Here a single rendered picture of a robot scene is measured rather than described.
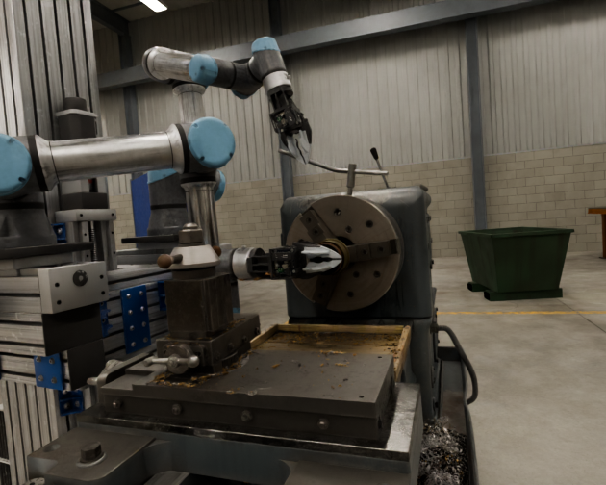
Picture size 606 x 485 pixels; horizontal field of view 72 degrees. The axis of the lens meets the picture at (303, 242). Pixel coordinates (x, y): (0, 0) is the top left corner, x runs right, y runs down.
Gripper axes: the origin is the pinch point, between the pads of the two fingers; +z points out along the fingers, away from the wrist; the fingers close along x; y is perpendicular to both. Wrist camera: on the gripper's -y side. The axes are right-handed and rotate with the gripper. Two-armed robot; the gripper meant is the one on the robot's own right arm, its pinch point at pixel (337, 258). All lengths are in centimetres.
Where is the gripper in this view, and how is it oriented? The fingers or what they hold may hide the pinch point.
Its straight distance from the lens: 96.4
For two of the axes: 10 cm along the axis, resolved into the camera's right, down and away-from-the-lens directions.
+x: -0.8, -10.0, -0.5
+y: -3.5, 0.8, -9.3
